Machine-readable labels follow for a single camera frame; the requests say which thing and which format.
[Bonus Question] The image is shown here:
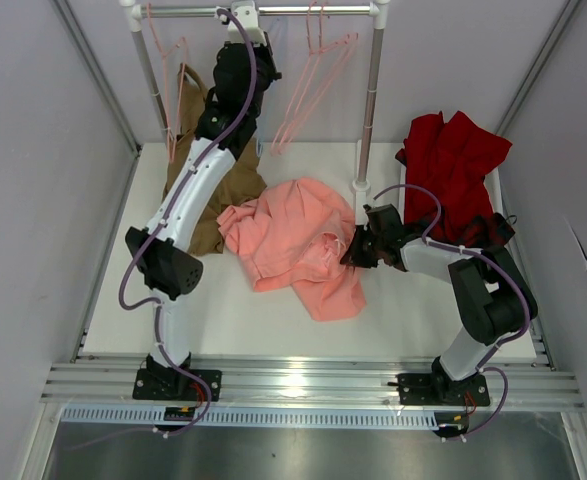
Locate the right black mount plate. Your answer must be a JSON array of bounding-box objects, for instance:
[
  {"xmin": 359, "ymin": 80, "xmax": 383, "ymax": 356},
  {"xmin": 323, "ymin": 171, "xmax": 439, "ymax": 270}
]
[{"xmin": 388, "ymin": 372, "xmax": 491, "ymax": 407}]

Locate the black mount plate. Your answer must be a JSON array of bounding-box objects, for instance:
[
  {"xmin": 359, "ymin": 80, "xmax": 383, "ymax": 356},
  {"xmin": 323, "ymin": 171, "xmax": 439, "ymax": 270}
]
[
  {"xmin": 132, "ymin": 369, "xmax": 222, "ymax": 402},
  {"xmin": 388, "ymin": 372, "xmax": 491, "ymax": 407}
]

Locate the pink hanger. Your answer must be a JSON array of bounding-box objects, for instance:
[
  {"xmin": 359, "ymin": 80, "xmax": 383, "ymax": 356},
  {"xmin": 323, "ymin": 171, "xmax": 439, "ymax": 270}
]
[
  {"xmin": 146, "ymin": 2, "xmax": 189, "ymax": 164},
  {"xmin": 277, "ymin": 1, "xmax": 360, "ymax": 151},
  {"xmin": 270, "ymin": 32, "xmax": 360, "ymax": 157}
]

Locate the white slotted cable duct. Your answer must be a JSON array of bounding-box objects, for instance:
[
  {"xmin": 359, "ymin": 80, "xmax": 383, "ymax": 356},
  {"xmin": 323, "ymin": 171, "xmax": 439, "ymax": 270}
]
[{"xmin": 61, "ymin": 405, "xmax": 438, "ymax": 431}]

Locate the metal clothes rack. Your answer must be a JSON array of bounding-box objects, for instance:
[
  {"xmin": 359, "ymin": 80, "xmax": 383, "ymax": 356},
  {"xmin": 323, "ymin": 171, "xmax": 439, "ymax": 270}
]
[{"xmin": 119, "ymin": 1, "xmax": 390, "ymax": 225}]

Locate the tan brown garment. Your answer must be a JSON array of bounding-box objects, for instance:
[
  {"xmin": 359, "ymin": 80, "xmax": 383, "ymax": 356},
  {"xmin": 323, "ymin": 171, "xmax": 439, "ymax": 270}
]
[{"xmin": 163, "ymin": 64, "xmax": 267, "ymax": 257}]

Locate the left black mount plate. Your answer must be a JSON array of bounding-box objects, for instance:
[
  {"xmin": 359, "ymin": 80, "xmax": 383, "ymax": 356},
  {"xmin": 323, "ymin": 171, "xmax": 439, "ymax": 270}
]
[{"xmin": 132, "ymin": 369, "xmax": 222, "ymax": 402}]

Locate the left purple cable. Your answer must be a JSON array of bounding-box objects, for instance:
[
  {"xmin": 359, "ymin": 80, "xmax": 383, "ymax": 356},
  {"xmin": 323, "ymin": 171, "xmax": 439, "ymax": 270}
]
[{"xmin": 117, "ymin": 8, "xmax": 259, "ymax": 441}]

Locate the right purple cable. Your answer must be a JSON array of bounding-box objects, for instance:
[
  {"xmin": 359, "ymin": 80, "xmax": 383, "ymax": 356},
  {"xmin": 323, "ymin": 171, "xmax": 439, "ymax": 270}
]
[{"xmin": 367, "ymin": 183, "xmax": 532, "ymax": 444}]

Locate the pink hanger right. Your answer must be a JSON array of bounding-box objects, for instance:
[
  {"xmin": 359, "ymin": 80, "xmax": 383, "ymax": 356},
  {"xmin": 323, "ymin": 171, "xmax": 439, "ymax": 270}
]
[{"xmin": 277, "ymin": 1, "xmax": 360, "ymax": 151}]

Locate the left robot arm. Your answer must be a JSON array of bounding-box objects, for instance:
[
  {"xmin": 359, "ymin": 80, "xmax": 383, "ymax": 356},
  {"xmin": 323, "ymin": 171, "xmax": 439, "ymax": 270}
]
[{"xmin": 125, "ymin": 42, "xmax": 281, "ymax": 401}]

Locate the pink skirt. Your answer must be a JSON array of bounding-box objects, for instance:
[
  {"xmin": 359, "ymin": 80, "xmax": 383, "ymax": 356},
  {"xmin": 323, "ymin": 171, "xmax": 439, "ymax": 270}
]
[{"xmin": 217, "ymin": 177, "xmax": 366, "ymax": 322}]

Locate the purple cable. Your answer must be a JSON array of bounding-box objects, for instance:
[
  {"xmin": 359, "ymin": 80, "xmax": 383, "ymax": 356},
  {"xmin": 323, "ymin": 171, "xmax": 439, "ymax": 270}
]
[
  {"xmin": 117, "ymin": 8, "xmax": 259, "ymax": 441},
  {"xmin": 367, "ymin": 183, "xmax": 532, "ymax": 444}
]

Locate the pink hanger far left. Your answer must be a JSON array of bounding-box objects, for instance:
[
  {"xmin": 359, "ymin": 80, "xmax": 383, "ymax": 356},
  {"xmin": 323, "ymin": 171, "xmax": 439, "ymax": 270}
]
[{"xmin": 146, "ymin": 2, "xmax": 189, "ymax": 164}]

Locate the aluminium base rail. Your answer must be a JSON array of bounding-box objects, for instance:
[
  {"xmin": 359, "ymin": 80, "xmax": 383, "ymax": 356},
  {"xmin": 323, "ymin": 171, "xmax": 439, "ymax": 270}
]
[{"xmin": 40, "ymin": 356, "xmax": 585, "ymax": 412}]

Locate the white laundry basket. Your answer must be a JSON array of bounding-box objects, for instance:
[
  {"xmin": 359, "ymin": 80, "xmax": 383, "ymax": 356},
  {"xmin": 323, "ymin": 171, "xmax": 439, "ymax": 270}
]
[{"xmin": 395, "ymin": 148, "xmax": 513, "ymax": 248}]

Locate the blue wire hanger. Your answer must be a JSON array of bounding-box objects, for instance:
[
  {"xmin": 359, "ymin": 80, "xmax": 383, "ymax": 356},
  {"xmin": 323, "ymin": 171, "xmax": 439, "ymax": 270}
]
[{"xmin": 255, "ymin": 120, "xmax": 265, "ymax": 158}]

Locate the pink hanger middle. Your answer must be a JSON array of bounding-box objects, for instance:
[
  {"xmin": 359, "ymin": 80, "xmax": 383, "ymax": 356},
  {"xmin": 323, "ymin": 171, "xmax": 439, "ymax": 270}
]
[{"xmin": 270, "ymin": 32, "xmax": 360, "ymax": 157}]

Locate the red garment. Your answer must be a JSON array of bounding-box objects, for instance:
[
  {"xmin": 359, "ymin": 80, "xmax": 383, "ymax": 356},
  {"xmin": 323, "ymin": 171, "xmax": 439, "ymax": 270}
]
[{"xmin": 396, "ymin": 111, "xmax": 515, "ymax": 249}]

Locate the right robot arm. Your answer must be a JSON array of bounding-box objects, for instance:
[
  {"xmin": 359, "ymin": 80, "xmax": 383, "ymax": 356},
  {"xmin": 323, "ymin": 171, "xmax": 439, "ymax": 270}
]
[{"xmin": 341, "ymin": 205, "xmax": 538, "ymax": 407}]

